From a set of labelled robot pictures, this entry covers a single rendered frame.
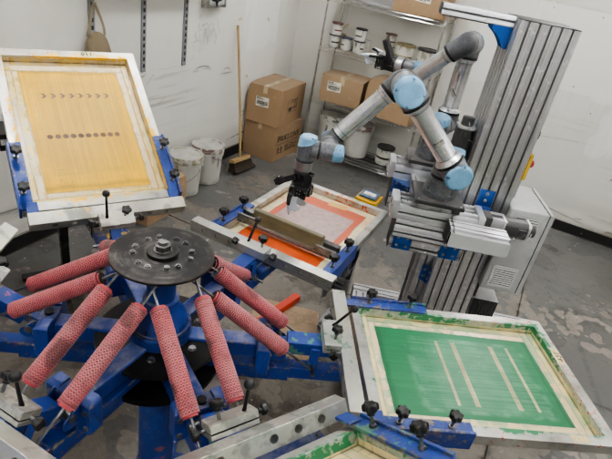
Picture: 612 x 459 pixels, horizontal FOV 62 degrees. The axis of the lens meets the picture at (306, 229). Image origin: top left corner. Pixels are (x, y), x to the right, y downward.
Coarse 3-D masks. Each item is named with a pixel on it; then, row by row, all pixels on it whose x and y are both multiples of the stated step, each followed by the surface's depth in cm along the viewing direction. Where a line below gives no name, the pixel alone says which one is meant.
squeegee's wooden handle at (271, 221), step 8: (256, 216) 233; (264, 216) 230; (272, 216) 229; (264, 224) 232; (272, 224) 230; (280, 224) 228; (288, 224) 226; (296, 224) 226; (280, 232) 230; (288, 232) 228; (296, 232) 226; (304, 232) 223; (312, 232) 222; (304, 240) 225; (312, 240) 223; (320, 240) 221
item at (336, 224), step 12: (324, 216) 260; (336, 216) 263; (348, 216) 265; (360, 216) 267; (312, 228) 248; (324, 228) 250; (336, 228) 252; (348, 228) 254; (336, 240) 241; (288, 252) 225; (300, 252) 226; (312, 252) 228; (312, 264) 220
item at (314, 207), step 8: (304, 200) 272; (312, 200) 274; (320, 200) 275; (280, 208) 260; (304, 208) 265; (312, 208) 266; (320, 208) 268; (280, 216) 252; (288, 216) 254; (296, 216) 255; (304, 216) 257; (312, 216) 258; (304, 224) 249; (240, 232) 232; (248, 232) 234; (256, 232) 235; (264, 232) 236; (256, 240) 229; (272, 240) 231; (280, 240) 232; (272, 248) 226
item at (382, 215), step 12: (276, 192) 267; (324, 192) 279; (336, 192) 280; (264, 204) 258; (348, 204) 275; (360, 204) 272; (384, 216) 264; (228, 228) 232; (372, 228) 251; (360, 240) 238
